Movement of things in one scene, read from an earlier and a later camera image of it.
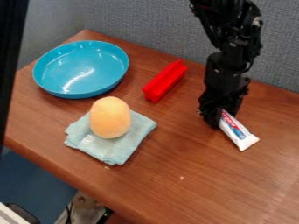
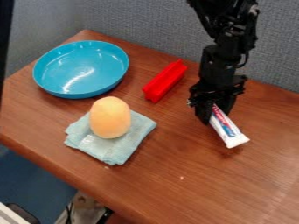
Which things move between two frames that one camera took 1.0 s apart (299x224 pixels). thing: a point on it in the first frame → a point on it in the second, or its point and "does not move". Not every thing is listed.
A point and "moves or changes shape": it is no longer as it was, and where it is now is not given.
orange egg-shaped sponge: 110,117 does not move
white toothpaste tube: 242,136 moves or changes shape
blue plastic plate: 79,69 does not move
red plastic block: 163,82 does not move
